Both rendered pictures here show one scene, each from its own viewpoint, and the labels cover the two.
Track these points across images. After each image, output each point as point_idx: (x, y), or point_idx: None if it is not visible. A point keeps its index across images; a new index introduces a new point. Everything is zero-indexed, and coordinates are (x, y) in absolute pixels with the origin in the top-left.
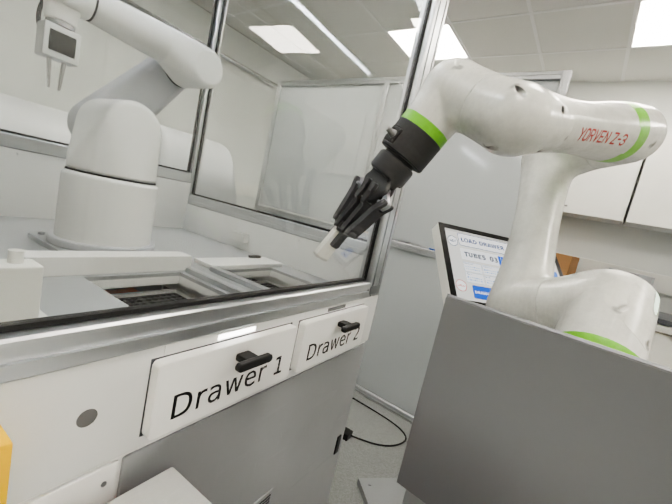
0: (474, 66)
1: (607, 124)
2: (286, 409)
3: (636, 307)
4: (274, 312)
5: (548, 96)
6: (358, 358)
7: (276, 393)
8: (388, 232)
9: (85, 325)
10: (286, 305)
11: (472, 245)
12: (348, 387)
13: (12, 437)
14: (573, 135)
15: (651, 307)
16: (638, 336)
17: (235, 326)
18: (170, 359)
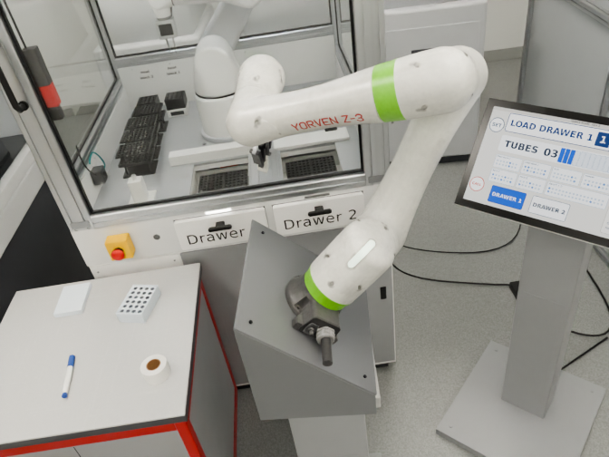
0: (241, 76)
1: (323, 113)
2: None
3: (333, 257)
4: (242, 201)
5: (236, 121)
6: None
7: None
8: (375, 130)
9: (141, 208)
10: (254, 197)
11: (526, 131)
12: None
13: (135, 238)
14: (285, 131)
15: (345, 261)
16: (323, 277)
17: (214, 209)
18: (178, 221)
